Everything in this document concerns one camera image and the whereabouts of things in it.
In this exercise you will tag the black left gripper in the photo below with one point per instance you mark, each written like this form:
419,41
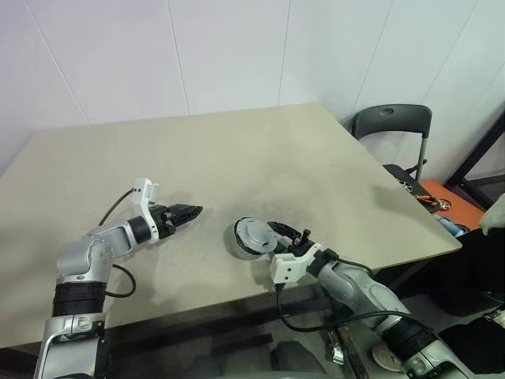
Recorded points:
163,221

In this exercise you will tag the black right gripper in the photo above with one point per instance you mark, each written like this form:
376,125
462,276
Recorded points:
300,245

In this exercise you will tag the grey motor housing lid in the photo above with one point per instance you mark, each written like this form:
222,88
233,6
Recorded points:
258,233

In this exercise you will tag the black-rimmed silver spoked rotor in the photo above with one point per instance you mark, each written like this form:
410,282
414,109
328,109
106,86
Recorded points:
238,239

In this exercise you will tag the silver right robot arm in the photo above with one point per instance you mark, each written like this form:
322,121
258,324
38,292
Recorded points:
355,284

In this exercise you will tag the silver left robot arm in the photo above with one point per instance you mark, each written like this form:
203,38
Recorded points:
83,252

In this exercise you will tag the spare silver spoked rotor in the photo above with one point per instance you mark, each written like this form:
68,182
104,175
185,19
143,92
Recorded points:
406,185

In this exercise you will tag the silver metal clamp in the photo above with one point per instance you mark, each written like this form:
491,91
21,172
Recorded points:
337,353

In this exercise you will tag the dark grey folding chair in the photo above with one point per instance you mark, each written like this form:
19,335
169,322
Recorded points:
394,118

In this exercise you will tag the small round metal part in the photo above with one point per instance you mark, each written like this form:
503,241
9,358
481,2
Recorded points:
444,204

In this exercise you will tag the blue cylindrical bottle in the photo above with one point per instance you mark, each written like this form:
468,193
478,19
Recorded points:
453,228

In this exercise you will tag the orange stool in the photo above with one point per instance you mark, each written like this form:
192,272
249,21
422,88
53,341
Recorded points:
465,213

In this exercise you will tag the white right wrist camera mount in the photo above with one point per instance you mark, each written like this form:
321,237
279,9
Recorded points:
286,270

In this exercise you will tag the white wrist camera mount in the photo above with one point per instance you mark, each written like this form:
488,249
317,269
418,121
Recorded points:
144,205
286,270

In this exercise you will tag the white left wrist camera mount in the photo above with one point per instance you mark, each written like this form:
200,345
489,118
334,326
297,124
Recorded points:
144,205

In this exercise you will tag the black metal table frame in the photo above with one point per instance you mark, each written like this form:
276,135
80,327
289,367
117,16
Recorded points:
236,316

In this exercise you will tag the black metal rack frame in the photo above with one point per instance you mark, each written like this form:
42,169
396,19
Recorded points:
471,154

